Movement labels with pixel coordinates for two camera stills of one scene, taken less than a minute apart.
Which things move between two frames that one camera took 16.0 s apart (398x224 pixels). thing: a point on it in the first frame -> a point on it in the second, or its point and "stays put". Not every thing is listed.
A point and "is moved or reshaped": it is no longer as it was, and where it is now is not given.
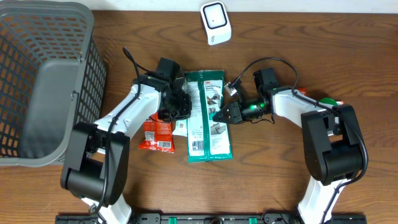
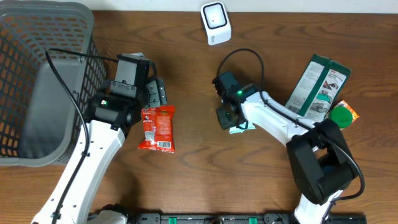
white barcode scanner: (217, 25) stays put
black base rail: (211, 218) stays put
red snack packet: (158, 134) stays put
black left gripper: (185, 111) -> (158, 88)
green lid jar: (328, 101) is moved or reshaped
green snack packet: (208, 140) -> (318, 88)
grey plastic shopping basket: (52, 75) stays put
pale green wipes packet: (181, 127) -> (236, 130)
